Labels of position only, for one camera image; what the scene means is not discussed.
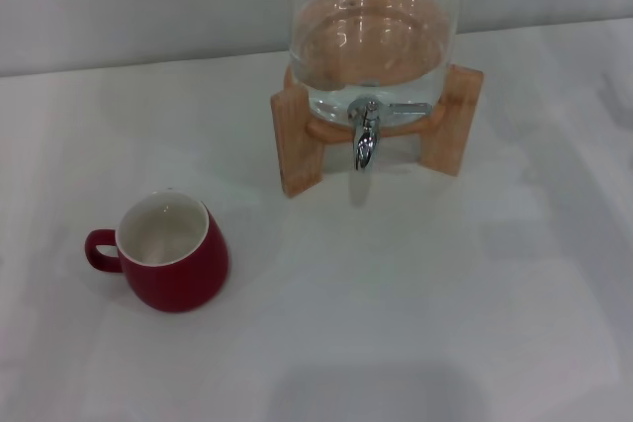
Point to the red ceramic cup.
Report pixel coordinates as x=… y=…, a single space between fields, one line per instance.
x=183 y=274

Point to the chrome faucet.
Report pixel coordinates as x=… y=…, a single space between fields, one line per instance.
x=365 y=140

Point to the wooden dispenser stand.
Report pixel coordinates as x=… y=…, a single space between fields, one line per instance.
x=297 y=145

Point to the glass water dispenser jar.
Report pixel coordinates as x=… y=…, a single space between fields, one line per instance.
x=376 y=46

